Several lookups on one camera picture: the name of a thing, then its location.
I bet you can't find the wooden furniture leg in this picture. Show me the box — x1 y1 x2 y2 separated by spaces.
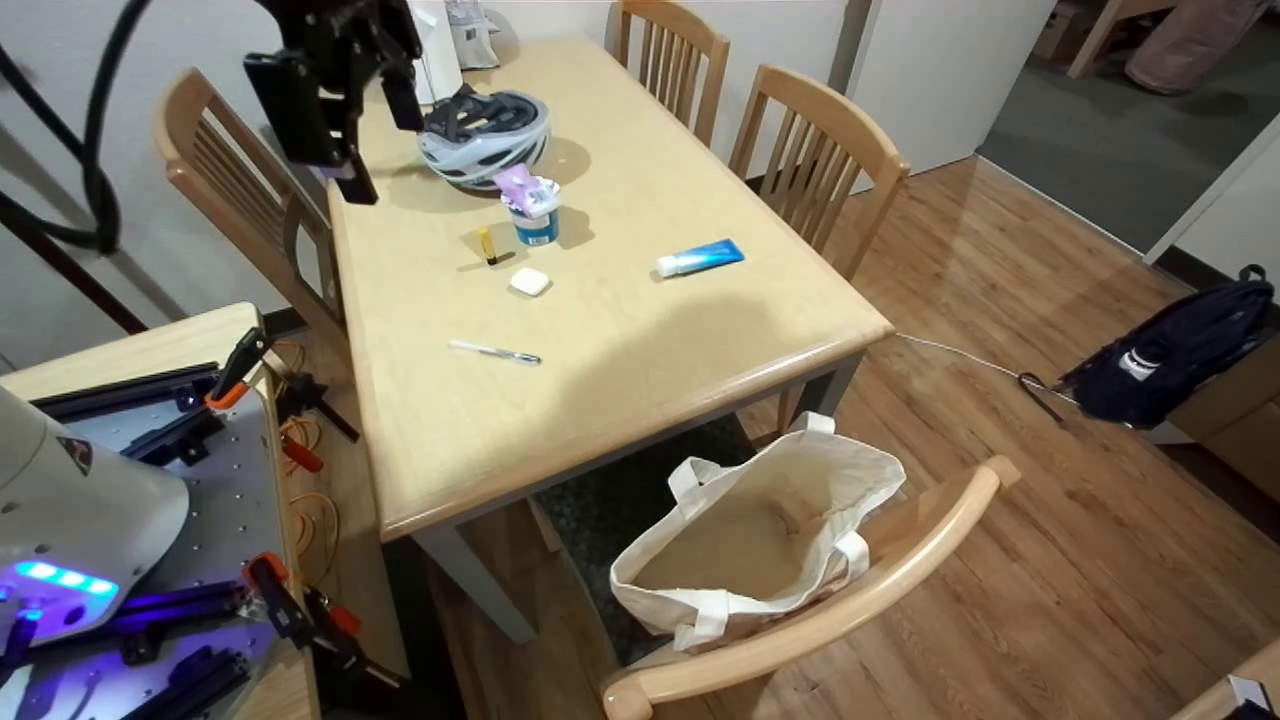
1063 0 1163 79

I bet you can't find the pink cloth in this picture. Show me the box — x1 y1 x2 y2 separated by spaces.
1123 0 1274 96

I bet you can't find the blue and white tube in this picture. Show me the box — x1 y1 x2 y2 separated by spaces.
650 236 748 285

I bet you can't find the light wooden dining table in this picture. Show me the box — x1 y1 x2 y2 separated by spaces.
323 31 898 648

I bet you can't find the navy blue backpack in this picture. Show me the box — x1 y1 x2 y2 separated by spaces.
1061 260 1280 432

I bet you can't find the black clamp with orange tip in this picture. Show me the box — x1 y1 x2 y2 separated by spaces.
272 372 365 475

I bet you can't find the white pen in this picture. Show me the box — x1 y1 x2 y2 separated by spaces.
444 335 548 368

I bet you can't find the beige canvas tote bag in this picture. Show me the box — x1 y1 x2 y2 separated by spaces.
609 412 914 656

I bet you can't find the wooden robot cart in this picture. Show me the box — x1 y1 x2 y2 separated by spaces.
0 301 323 720

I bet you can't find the brown wooden cabinet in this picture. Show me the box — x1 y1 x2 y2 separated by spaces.
1170 334 1280 510

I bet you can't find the grey perforated mounting plate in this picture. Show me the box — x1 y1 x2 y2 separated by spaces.
24 357 294 720

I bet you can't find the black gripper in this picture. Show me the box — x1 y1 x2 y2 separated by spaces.
257 0 428 208

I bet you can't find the cup with purple lid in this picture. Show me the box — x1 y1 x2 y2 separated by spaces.
493 166 568 254

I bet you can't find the small white eraser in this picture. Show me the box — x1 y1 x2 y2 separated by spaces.
503 264 556 301

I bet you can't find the small yellow item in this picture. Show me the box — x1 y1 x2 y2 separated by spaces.
456 222 520 278

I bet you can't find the wooden curved-back chair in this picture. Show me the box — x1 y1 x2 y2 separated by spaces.
597 453 1026 720

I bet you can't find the thin orange wire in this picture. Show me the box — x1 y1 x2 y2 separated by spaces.
280 412 347 592

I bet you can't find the black metal rail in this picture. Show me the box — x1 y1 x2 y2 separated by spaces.
33 362 224 424

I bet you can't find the wooden slat-back chair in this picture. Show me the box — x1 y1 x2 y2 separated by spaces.
155 70 347 335
603 0 738 150
725 60 918 285

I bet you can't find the white door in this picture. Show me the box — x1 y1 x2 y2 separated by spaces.
845 0 1061 175

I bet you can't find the dark grey rug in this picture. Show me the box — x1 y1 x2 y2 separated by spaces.
534 412 763 673

